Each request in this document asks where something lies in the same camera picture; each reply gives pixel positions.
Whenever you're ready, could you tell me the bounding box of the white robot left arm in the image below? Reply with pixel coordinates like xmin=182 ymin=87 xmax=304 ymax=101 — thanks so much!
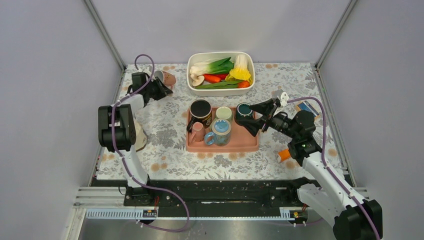
xmin=98 ymin=70 xmax=176 ymax=206

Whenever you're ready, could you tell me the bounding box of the white rectangular basin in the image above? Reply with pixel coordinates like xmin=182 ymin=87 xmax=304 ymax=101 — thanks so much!
xmin=186 ymin=51 xmax=256 ymax=97

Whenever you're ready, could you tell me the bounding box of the black mug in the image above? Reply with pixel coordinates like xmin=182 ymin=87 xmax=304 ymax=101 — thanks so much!
xmin=186 ymin=99 xmax=213 ymax=133

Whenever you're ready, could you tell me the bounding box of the pink rectangular tray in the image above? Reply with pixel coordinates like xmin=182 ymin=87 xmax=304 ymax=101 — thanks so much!
xmin=185 ymin=119 xmax=259 ymax=153

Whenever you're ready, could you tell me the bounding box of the small pink mug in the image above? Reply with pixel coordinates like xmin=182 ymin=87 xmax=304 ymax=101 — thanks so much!
xmin=188 ymin=122 xmax=206 ymax=144

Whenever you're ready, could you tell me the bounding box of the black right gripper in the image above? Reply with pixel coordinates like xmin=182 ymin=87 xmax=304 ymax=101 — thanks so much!
xmin=239 ymin=98 xmax=299 ymax=140

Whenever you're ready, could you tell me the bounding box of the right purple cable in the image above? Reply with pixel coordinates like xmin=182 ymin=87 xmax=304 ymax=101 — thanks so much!
xmin=286 ymin=96 xmax=381 ymax=240

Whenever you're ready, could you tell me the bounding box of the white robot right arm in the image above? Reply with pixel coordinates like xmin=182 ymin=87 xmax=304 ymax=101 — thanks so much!
xmin=239 ymin=98 xmax=383 ymax=240

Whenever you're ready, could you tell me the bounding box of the green bok choy toy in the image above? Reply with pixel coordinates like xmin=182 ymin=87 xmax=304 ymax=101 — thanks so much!
xmin=189 ymin=57 xmax=234 ymax=76

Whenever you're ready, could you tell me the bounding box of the orange blue box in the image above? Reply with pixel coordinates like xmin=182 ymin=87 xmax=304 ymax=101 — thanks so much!
xmin=295 ymin=100 xmax=321 ymax=119

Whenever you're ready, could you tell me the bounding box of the blue patterned mug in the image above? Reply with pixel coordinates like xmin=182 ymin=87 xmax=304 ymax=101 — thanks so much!
xmin=204 ymin=119 xmax=232 ymax=147

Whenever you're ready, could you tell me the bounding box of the floral tablecloth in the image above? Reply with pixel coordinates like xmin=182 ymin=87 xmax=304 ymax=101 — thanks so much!
xmin=96 ymin=62 xmax=345 ymax=182

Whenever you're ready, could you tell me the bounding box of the mushroom toy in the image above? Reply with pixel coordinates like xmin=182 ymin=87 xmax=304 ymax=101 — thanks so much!
xmin=190 ymin=74 xmax=205 ymax=88

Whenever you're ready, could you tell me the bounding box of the yellow napa cabbage toy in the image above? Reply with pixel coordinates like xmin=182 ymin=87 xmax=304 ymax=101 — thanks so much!
xmin=224 ymin=54 xmax=253 ymax=85

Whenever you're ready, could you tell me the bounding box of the dark teal mug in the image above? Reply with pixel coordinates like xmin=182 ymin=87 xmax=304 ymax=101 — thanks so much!
xmin=235 ymin=102 xmax=255 ymax=124

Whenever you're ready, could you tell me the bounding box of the purple cable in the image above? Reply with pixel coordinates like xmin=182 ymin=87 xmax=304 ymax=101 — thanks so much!
xmin=286 ymin=96 xmax=381 ymax=240
xmin=110 ymin=53 xmax=191 ymax=233

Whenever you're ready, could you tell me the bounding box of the light green mug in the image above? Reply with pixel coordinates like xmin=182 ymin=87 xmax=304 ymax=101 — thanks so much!
xmin=215 ymin=106 xmax=233 ymax=124

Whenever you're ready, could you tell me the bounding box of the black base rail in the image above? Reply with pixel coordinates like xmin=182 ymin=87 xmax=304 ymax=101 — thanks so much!
xmin=92 ymin=177 xmax=320 ymax=219

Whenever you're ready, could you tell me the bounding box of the orange white marker box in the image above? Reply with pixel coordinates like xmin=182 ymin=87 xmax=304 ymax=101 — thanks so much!
xmin=278 ymin=148 xmax=291 ymax=163

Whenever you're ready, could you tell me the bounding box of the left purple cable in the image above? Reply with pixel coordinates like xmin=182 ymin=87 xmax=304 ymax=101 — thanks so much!
xmin=110 ymin=53 xmax=191 ymax=233

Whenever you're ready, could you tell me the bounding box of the large pink mug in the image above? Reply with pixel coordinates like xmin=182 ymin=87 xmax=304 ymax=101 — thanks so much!
xmin=153 ymin=70 xmax=177 ymax=90

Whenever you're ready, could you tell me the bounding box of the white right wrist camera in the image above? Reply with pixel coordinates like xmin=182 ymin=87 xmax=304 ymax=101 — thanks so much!
xmin=271 ymin=89 xmax=290 ymax=108

